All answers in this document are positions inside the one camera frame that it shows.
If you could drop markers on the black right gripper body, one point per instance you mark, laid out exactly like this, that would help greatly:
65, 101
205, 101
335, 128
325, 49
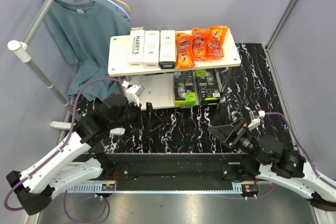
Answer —
242, 139

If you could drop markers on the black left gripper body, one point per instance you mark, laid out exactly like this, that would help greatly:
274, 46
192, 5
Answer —
132, 116

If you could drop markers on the green black Gillette box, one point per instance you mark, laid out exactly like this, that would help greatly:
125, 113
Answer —
208, 90
184, 89

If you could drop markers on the orange razor pack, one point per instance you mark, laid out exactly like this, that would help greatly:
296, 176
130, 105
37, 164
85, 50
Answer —
215, 41
184, 56
199, 46

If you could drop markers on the white Harry's box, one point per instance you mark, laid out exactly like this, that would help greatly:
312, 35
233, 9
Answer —
151, 49
167, 56

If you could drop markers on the white Harry's box lettered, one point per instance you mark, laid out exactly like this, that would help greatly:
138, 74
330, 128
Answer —
135, 56

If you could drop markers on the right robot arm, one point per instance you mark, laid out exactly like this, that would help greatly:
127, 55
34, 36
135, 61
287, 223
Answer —
292, 172

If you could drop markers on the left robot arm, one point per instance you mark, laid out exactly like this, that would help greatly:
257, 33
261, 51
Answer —
38, 185

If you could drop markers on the white two-tier shelf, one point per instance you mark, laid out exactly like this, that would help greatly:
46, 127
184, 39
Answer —
158, 83

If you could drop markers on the teal t-shirt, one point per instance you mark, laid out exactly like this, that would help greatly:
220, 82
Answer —
83, 32

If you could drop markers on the white clothes rack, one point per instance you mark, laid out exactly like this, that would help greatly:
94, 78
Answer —
32, 66

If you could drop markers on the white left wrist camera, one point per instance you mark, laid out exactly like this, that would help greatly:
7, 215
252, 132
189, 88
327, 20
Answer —
133, 92

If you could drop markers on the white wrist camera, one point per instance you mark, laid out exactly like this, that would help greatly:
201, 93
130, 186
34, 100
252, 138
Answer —
133, 92
255, 117

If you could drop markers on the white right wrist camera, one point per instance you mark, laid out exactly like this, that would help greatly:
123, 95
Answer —
255, 117

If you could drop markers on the white slotted cable duct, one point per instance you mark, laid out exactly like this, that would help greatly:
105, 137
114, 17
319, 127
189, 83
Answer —
104, 188

